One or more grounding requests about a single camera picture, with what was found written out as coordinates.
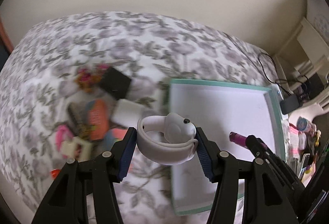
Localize red white glue stick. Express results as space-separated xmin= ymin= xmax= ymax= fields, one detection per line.
xmin=50 ymin=169 xmax=61 ymax=180

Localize pink smart watch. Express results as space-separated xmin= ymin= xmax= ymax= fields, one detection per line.
xmin=55 ymin=124 xmax=74 ymax=152

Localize white rectangular box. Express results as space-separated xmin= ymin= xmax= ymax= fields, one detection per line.
xmin=110 ymin=99 xmax=145 ymax=127

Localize white smart watch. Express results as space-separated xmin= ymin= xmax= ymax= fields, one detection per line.
xmin=137 ymin=112 xmax=198 ymax=166

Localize cluttered side items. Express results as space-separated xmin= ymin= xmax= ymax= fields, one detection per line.
xmin=288 ymin=102 xmax=328 ymax=179

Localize gold patterned lighter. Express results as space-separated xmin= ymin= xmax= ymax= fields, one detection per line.
xmin=67 ymin=103 xmax=89 ymax=140

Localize teal white shallow box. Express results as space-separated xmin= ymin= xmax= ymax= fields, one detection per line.
xmin=169 ymin=79 xmax=285 ymax=216

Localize floral grey white blanket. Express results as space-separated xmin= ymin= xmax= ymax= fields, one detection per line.
xmin=1 ymin=12 xmax=277 ymax=214

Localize orange pink toy figure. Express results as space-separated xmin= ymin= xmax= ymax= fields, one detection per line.
xmin=74 ymin=63 xmax=110 ymax=93

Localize black power adapter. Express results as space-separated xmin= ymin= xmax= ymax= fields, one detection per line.
xmin=98 ymin=67 xmax=132 ymax=100

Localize cream shelf unit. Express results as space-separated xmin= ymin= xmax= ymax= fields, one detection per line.
xmin=273 ymin=18 xmax=328 ymax=93

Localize cardboard box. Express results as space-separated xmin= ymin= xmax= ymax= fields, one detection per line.
xmin=306 ymin=0 xmax=329 ymax=44

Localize black charger with cable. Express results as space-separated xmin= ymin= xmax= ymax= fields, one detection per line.
xmin=257 ymin=52 xmax=311 ymax=115

